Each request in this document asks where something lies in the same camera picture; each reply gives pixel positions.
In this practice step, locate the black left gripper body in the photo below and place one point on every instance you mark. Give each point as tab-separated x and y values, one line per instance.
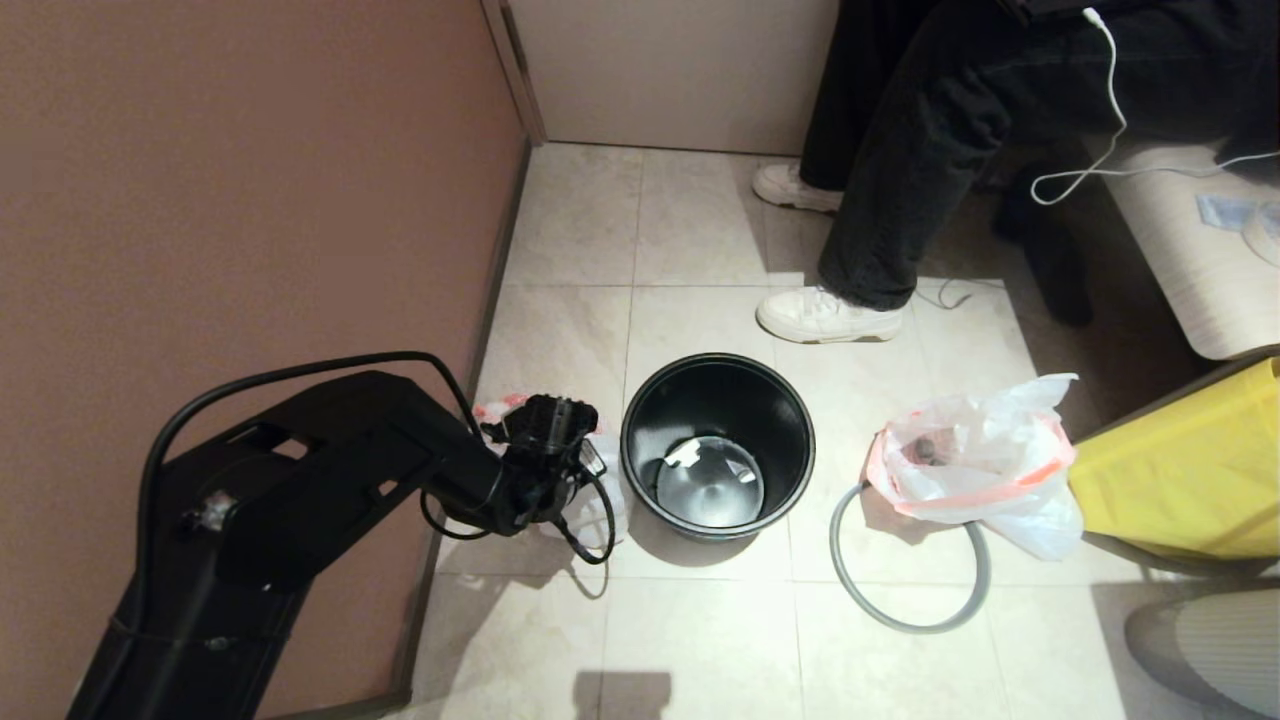
565	480

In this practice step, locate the fresh white plastic bag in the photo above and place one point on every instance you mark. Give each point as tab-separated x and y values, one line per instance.
600	520

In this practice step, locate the used translucent trash bag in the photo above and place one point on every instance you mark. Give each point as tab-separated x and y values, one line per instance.
980	450

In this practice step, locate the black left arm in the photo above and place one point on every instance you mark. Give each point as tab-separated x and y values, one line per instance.
330	470

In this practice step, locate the black round trash bin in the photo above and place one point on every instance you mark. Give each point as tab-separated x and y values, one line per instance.
640	480

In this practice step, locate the yellow fabric bag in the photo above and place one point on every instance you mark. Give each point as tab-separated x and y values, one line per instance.
1190	470

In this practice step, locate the white left sneaker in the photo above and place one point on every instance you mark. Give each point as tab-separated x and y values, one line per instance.
820	317

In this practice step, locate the white sneaker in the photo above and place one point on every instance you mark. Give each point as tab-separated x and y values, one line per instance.
795	187
820	317

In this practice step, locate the white right sneaker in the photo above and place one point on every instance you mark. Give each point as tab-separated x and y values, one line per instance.
795	187

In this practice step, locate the person's left black trouser leg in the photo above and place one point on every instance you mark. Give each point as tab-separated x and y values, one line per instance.
900	200

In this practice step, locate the person's black trouser leg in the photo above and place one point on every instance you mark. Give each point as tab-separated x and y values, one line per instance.
840	100
900	200

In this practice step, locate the brown textured partition panel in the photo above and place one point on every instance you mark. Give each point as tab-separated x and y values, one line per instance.
200	200

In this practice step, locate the person's right black trouser leg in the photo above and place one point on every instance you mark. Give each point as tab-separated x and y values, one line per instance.
840	100

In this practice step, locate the light blue packet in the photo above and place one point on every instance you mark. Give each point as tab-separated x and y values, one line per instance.
1225	212

